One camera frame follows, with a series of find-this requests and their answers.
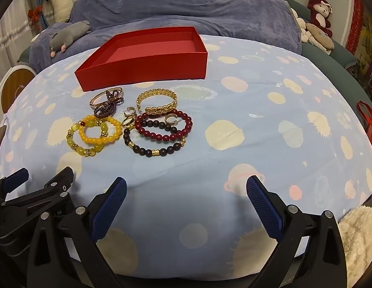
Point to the cream plush toy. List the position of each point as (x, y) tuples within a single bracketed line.
[(303, 28)]

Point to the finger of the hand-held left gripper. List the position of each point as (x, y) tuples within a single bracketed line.
[(61, 180), (16, 176)]

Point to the gold leaf bangle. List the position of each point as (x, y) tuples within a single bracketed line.
[(157, 110)]

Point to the red ribbon bow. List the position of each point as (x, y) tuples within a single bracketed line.
[(34, 13)]

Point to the red bag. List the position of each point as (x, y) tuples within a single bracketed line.
[(369, 126)]

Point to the red cardboard box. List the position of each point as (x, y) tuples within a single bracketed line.
[(144, 69)]

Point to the rose gold bangle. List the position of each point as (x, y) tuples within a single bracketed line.
[(93, 97)]

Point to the blue velvet blanket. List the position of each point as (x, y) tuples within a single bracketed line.
[(204, 6)]

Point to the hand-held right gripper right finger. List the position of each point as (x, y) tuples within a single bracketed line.
[(264, 207)]

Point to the white fluffy blanket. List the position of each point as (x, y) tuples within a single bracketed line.
[(360, 240)]

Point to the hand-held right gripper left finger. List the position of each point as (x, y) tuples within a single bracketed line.
[(109, 207)]

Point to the round wooden disc white frame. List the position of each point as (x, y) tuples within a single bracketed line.
[(15, 87)]

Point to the red monkey plush toy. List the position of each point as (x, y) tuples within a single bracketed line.
[(319, 15)]

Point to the gold hoop earring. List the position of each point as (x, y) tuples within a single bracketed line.
[(131, 109), (168, 123)]

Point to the beige speckled plush toy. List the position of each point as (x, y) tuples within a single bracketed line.
[(321, 37)]

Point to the white plush with black ears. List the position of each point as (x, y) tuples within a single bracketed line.
[(61, 3)]

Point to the white sheer curtain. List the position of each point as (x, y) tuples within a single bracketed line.
[(15, 33)]

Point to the planet print bedsheet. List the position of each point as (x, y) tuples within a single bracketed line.
[(234, 111)]

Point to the red wall hanging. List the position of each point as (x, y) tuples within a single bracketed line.
[(357, 21)]

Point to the brown wooden board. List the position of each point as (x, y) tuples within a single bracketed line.
[(0, 139)]

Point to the grey plush toy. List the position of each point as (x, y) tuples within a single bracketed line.
[(70, 34)]

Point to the blue curtain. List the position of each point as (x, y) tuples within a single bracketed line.
[(45, 21)]

